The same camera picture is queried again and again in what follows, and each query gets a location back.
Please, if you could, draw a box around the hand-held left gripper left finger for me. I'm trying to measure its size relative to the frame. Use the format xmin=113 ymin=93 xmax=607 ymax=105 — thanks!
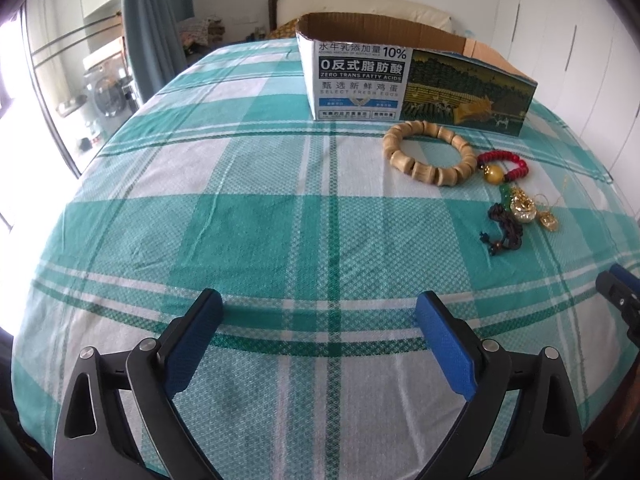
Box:
xmin=52 ymin=288 xmax=224 ymax=480

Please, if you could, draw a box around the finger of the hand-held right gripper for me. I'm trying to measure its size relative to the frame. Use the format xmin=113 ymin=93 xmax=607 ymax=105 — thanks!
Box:
xmin=597 ymin=265 xmax=640 ymax=318

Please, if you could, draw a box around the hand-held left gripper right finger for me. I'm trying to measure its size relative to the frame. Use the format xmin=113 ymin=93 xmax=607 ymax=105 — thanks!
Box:
xmin=414 ymin=290 xmax=586 ymax=480

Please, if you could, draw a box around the gold pendant necklace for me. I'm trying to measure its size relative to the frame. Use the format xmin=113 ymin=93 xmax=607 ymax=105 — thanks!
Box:
xmin=536 ymin=175 xmax=577 ymax=234

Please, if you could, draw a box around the dark cord gold charm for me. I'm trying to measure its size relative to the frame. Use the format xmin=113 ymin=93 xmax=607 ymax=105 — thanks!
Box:
xmin=479 ymin=185 xmax=540 ymax=259

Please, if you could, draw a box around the red bead bracelet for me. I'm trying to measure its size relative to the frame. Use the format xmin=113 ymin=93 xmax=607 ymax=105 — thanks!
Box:
xmin=475 ymin=148 xmax=530 ymax=184

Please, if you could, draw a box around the wooden bead bracelet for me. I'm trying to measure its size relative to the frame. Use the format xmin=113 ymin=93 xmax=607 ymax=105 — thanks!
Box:
xmin=382 ymin=120 xmax=479 ymax=189

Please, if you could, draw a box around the printed cardboard box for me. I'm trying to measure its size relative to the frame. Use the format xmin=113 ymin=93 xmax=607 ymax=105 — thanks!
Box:
xmin=294 ymin=12 xmax=539 ymax=139

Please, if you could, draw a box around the green plaid tablecloth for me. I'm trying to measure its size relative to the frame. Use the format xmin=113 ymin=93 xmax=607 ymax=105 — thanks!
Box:
xmin=9 ymin=36 xmax=640 ymax=480

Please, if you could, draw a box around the grey washing machine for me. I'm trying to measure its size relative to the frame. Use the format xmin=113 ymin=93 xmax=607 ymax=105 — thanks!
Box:
xmin=81 ymin=66 xmax=142 ymax=135

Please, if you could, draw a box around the white wardrobe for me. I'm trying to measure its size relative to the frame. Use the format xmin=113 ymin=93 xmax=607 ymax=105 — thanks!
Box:
xmin=492 ymin=0 xmax=640 ymax=211

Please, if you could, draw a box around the pile of clothes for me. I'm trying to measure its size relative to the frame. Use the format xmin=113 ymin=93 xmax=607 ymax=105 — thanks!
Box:
xmin=176 ymin=17 xmax=227 ymax=57

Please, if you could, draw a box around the sliding glass door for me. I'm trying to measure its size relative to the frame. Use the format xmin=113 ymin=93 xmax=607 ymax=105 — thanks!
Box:
xmin=0 ymin=0 xmax=132 ymax=178

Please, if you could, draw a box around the blue curtain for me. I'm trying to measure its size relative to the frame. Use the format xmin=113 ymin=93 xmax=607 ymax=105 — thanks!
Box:
xmin=122 ymin=0 xmax=195 ymax=107

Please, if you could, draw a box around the cream pillow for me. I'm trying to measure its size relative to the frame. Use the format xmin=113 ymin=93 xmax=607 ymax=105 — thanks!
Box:
xmin=269 ymin=0 xmax=454 ymax=35

